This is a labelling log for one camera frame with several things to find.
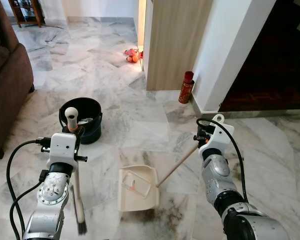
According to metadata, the wooden broom with black bristles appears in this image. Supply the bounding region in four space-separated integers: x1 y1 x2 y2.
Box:
64 107 88 236

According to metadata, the cream dustpan with wooden handle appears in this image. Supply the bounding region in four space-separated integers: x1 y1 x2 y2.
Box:
117 144 199 213

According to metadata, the red and orange floor ornament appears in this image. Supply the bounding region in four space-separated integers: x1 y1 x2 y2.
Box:
123 48 144 64

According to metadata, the black round bucket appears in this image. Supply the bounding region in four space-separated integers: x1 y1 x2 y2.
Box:
59 97 104 145

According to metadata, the red spray can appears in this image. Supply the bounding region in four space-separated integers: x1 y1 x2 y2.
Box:
178 71 196 105

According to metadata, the clear plastic wrapper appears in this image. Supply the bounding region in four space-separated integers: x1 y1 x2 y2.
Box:
124 171 152 197

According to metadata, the brown fabric sofa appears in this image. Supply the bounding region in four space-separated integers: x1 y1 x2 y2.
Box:
0 0 35 161

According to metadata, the light wooden cabinet panel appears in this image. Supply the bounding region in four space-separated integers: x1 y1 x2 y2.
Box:
145 0 214 92

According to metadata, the dark wooden staircase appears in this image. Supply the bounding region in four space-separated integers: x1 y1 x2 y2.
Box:
218 0 300 113

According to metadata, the dark wooden shelf stand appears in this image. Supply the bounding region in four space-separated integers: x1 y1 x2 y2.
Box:
8 0 45 28

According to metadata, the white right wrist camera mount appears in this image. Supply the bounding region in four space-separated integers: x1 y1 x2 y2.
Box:
199 114 236 159

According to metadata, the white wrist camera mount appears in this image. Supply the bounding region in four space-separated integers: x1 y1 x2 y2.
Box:
46 132 81 169
199 114 236 159

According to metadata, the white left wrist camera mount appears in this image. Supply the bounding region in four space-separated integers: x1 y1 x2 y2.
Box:
46 132 81 169

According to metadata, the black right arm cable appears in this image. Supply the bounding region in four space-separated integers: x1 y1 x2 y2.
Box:
196 118 249 203

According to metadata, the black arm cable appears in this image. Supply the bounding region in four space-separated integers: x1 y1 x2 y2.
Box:
9 170 50 240
196 118 249 203
6 137 52 240

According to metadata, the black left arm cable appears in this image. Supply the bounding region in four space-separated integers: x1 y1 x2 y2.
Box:
9 170 50 240
6 137 52 240

